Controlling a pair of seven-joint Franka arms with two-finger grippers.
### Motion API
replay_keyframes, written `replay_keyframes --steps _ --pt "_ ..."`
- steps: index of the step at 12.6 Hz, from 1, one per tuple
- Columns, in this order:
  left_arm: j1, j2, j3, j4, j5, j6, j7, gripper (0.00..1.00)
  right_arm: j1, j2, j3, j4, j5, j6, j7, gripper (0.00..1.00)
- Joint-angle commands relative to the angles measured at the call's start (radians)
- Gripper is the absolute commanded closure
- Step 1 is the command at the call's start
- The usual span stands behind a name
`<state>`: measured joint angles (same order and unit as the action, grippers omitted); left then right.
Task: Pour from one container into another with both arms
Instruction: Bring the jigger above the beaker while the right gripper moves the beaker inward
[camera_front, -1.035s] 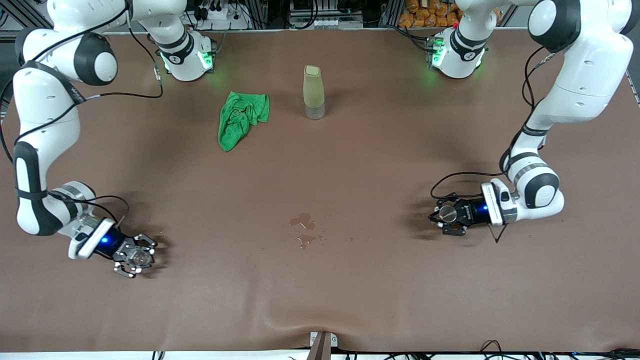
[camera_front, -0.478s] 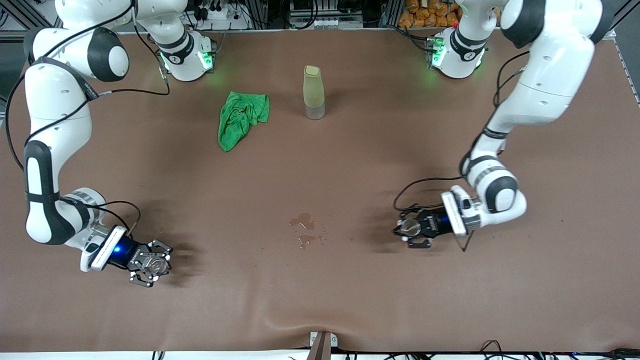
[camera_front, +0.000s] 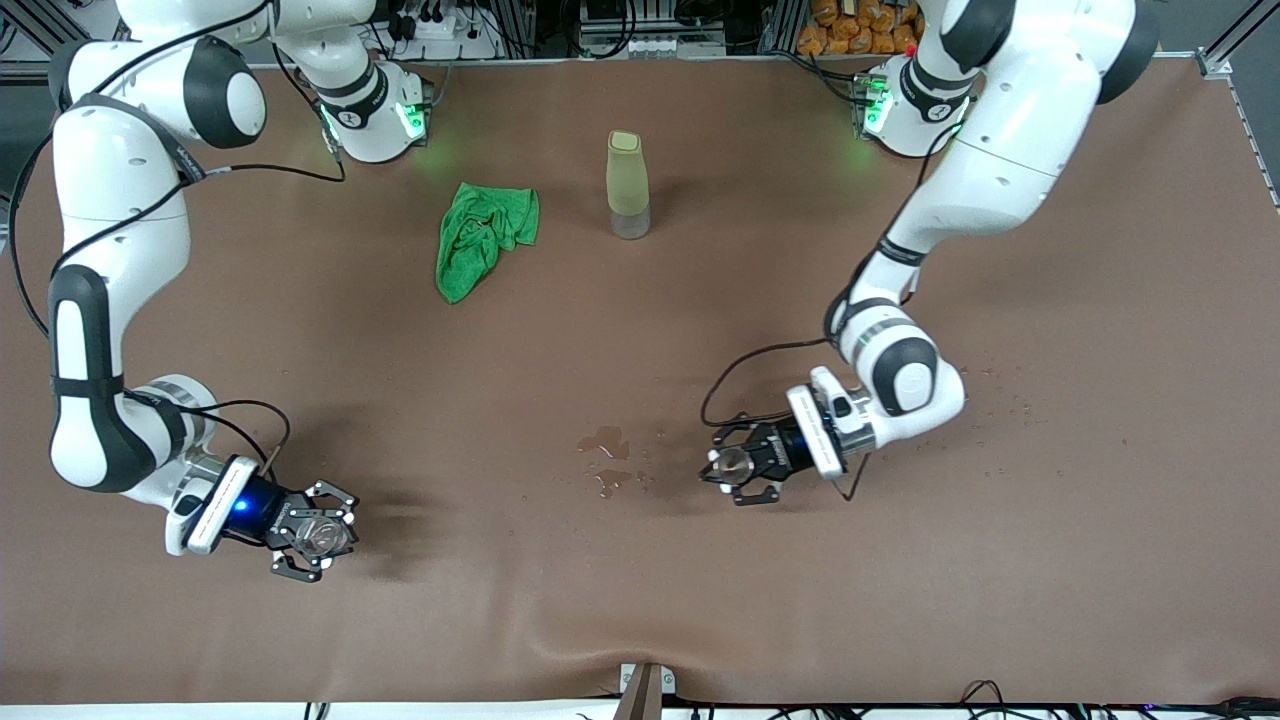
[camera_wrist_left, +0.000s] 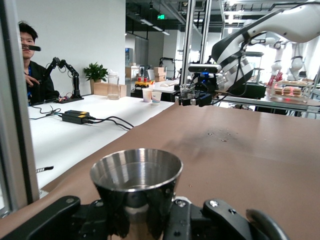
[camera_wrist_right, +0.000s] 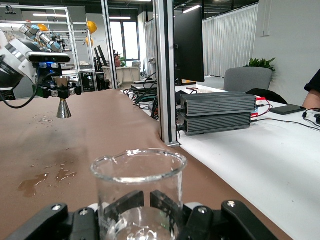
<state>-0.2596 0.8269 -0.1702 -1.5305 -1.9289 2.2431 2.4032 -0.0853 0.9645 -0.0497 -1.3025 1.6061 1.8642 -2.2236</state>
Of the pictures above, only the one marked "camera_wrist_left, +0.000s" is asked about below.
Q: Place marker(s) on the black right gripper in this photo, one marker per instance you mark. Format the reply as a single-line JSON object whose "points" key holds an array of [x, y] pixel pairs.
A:
{"points": [[206, 83]]}

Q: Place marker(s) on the light wooden box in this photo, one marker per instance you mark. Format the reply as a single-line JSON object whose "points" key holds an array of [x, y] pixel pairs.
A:
{"points": [[100, 88]]}

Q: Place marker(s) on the steel jigger cup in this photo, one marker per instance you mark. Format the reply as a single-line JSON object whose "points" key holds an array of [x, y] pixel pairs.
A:
{"points": [[136, 190]]}

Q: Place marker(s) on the brown table mat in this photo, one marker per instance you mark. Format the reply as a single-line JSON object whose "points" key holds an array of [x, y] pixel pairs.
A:
{"points": [[225, 162]]}

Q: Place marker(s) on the black adapter yellow label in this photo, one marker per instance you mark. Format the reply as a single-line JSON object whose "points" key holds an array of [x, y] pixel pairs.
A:
{"points": [[73, 119], [77, 113]]}

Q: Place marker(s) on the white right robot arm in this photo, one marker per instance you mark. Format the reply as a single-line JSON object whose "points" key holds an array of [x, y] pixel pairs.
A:
{"points": [[287, 27]]}

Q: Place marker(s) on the yellow box red buttons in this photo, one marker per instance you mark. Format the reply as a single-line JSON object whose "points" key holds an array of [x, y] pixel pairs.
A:
{"points": [[142, 84]]}

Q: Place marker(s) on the green potted plant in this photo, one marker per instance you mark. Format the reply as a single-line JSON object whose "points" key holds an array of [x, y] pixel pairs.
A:
{"points": [[95, 72]]}

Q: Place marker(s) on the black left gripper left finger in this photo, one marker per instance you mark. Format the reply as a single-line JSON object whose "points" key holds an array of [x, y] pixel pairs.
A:
{"points": [[57, 220]]}

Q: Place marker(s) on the cardboard box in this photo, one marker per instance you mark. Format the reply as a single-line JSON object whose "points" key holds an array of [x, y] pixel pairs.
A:
{"points": [[160, 77], [158, 70]]}

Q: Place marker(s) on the spilled liquid puddle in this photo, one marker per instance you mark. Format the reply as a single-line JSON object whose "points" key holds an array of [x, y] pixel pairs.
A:
{"points": [[222, 135]]}

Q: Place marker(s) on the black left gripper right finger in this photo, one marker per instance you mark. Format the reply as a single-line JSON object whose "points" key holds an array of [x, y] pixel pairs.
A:
{"points": [[212, 220]]}

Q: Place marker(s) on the red bottles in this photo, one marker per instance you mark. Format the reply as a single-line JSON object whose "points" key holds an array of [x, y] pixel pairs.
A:
{"points": [[275, 78]]}

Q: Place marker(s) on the clear rack with buns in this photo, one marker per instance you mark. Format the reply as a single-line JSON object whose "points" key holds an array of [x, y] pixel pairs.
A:
{"points": [[290, 91]]}

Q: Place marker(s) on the person in black jacket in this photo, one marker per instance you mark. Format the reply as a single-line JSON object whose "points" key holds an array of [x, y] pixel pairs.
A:
{"points": [[37, 75]]}

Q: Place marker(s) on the clear glass measuring beaker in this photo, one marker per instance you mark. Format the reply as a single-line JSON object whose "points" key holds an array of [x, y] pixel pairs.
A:
{"points": [[187, 90]]}

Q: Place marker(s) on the plain white paper cup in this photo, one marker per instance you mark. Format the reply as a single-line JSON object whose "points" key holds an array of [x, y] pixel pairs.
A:
{"points": [[147, 95]]}

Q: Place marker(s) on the green exit sign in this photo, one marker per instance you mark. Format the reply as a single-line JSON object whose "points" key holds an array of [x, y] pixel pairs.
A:
{"points": [[161, 17]]}

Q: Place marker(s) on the paper cup blue print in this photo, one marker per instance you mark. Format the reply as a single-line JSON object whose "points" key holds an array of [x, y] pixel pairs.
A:
{"points": [[156, 98]]}

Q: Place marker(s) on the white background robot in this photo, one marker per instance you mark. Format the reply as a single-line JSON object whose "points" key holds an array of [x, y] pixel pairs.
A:
{"points": [[295, 60]]}

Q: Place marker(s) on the aluminium cell frame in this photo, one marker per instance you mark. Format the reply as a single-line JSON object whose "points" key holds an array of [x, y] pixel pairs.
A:
{"points": [[15, 100]]}

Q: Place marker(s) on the clear jug white lid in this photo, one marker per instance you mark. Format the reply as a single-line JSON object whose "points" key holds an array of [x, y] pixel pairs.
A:
{"points": [[113, 87]]}

